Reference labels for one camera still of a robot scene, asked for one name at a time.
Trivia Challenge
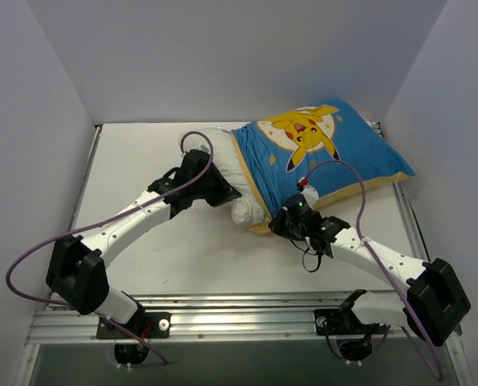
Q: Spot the white pillow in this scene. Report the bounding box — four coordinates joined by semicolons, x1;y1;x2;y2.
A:
198;128;270;234

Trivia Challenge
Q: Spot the blue Pikachu pillowcase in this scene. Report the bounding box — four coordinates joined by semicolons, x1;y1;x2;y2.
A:
231;99;415;233

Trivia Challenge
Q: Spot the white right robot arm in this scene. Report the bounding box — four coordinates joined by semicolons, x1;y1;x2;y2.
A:
269;194;471;347

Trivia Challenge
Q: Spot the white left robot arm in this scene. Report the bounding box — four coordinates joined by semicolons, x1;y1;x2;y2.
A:
46;150;240;337

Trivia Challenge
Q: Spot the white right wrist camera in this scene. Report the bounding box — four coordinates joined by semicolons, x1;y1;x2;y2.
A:
297;177;319;208

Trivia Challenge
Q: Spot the aluminium front rail frame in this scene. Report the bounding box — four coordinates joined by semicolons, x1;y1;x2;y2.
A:
27;289;461;345

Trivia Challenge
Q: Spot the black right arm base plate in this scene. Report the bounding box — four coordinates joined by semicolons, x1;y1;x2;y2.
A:
313;308;385;336

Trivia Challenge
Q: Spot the aluminium right side rail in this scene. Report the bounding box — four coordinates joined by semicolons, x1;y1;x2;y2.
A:
369;120;431;262

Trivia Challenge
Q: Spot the aluminium rail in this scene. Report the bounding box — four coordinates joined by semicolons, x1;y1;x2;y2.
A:
369;120;431;262
67;124;104;231

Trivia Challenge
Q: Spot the aluminium left side rail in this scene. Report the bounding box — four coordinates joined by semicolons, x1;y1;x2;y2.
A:
67;124;104;231

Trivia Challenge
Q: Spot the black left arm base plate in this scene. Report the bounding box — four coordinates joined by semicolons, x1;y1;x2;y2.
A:
96;311;171;339

